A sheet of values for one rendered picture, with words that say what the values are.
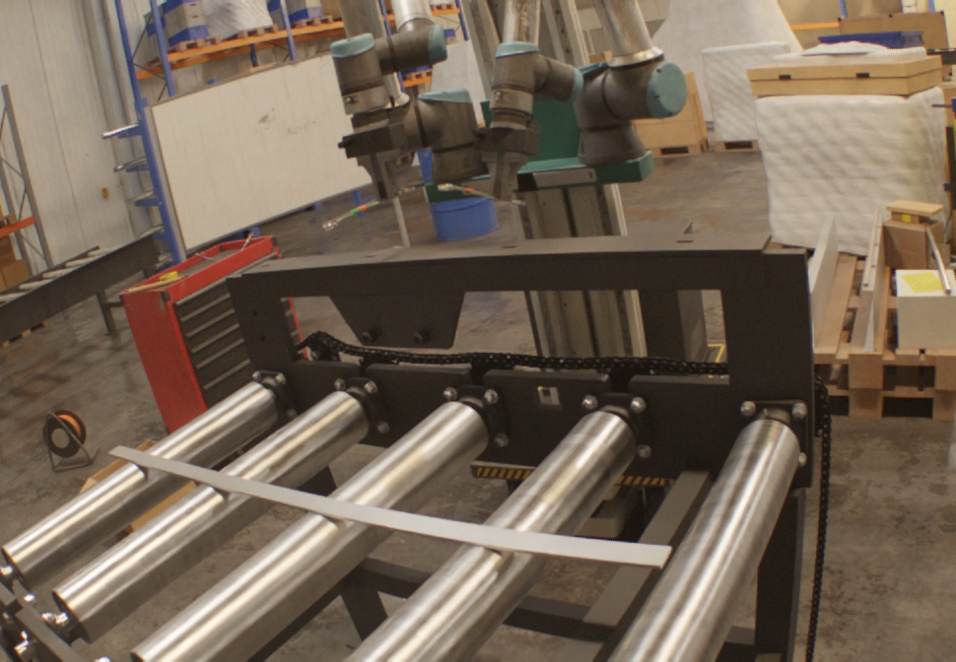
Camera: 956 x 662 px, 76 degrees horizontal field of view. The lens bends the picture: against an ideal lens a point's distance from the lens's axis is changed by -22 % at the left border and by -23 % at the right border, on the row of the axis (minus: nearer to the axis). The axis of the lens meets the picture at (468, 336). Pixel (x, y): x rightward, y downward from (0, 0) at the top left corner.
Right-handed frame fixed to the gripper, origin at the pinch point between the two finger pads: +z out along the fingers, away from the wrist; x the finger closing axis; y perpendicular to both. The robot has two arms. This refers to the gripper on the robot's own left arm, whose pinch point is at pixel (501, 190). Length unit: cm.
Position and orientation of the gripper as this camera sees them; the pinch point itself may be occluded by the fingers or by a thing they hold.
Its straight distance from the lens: 160.5
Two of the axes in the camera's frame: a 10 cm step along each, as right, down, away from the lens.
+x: 7.9, 1.5, -5.9
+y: -6.0, 0.0, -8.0
